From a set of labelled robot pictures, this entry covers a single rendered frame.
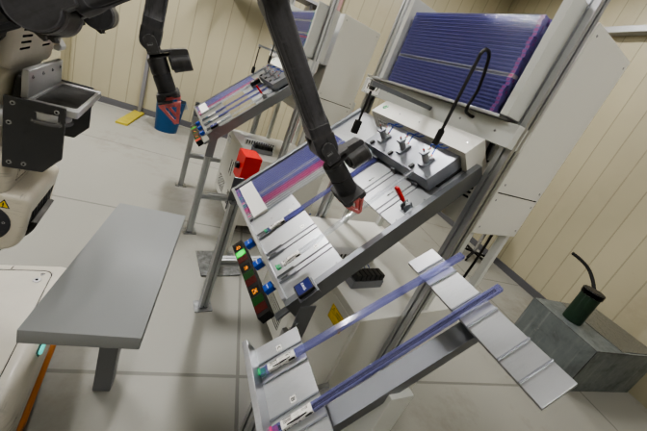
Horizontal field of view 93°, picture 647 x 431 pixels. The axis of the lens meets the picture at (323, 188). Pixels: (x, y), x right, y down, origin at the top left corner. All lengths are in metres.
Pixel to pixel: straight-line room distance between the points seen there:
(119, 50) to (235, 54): 1.39
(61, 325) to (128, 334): 0.14
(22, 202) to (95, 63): 4.08
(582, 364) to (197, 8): 5.06
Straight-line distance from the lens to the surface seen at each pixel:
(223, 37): 4.66
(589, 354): 2.86
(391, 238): 0.93
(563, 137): 1.37
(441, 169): 0.98
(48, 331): 0.95
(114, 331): 0.94
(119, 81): 4.94
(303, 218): 1.08
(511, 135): 1.03
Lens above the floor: 1.30
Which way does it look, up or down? 19 degrees down
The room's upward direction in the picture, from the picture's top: 22 degrees clockwise
